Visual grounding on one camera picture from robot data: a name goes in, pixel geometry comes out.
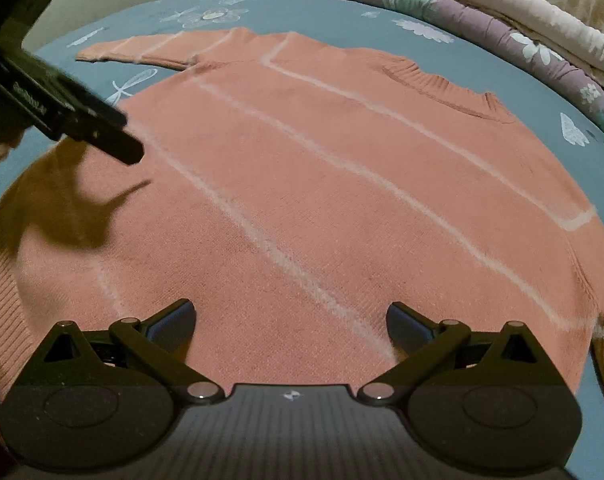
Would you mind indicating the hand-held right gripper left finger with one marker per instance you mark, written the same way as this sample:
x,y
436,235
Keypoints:
x,y
174,322

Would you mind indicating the pink striped knit sweater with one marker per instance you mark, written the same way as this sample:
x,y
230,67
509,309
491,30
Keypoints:
x,y
307,185

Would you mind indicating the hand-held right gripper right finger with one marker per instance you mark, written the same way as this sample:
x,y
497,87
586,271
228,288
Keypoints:
x,y
406,325

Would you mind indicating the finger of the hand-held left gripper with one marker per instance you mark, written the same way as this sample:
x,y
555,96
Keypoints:
x,y
117,145

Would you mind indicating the purple floral quilt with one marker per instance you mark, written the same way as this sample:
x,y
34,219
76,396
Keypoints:
x,y
431,5

